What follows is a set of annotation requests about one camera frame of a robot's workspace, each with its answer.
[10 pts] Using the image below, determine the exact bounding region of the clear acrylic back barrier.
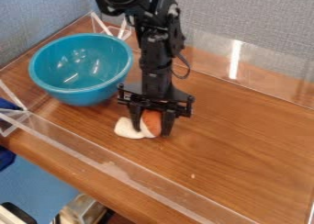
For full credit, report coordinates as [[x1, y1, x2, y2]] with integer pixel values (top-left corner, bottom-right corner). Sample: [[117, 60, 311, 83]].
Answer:
[[183, 23, 314, 109]]

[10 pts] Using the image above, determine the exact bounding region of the clear acrylic front barrier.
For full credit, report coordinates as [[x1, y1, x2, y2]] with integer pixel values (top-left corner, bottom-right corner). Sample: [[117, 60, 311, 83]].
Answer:
[[0, 79, 262, 224]]

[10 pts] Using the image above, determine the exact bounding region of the metal frame under table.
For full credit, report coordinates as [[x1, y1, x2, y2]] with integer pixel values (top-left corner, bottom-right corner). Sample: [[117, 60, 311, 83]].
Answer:
[[51, 194, 107, 224]]

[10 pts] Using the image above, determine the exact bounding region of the blue bowl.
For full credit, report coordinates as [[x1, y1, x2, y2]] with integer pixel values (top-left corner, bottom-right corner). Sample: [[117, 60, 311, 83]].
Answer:
[[28, 33, 133, 106]]

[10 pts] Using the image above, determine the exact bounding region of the blue clamp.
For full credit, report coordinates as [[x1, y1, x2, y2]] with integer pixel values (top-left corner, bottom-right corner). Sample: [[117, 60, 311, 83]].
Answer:
[[0, 97, 22, 173]]

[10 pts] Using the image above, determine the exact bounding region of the black cable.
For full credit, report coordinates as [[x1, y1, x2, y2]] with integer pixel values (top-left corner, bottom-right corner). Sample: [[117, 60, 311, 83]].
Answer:
[[169, 50, 192, 80]]

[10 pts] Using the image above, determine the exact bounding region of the clear acrylic corner bracket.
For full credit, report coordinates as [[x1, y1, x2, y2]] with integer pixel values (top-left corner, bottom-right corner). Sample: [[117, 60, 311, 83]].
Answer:
[[89, 12, 131, 40]]

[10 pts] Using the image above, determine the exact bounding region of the black white object bottom left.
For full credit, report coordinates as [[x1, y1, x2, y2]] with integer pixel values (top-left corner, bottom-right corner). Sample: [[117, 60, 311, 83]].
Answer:
[[0, 202, 37, 224]]

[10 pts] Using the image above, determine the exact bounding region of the clear acrylic barrier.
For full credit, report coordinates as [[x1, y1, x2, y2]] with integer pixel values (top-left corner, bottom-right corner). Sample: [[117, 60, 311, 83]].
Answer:
[[0, 79, 262, 224], [183, 23, 314, 109]]

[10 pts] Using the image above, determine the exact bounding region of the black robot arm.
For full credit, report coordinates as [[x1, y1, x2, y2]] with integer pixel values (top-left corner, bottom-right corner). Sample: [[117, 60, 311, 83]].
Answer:
[[96, 0, 195, 136]]

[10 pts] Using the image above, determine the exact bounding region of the white brown toy mushroom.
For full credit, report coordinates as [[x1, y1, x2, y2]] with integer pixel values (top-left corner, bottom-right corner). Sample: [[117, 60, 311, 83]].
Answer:
[[112, 108, 163, 140]]

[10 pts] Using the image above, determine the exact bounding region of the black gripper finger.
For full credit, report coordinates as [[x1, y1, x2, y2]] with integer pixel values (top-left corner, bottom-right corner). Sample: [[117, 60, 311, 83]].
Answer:
[[127, 105, 141, 131], [161, 110, 175, 137]]

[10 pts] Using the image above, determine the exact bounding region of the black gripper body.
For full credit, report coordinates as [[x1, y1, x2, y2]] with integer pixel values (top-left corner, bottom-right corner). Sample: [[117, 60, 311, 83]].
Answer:
[[117, 69, 195, 117]]

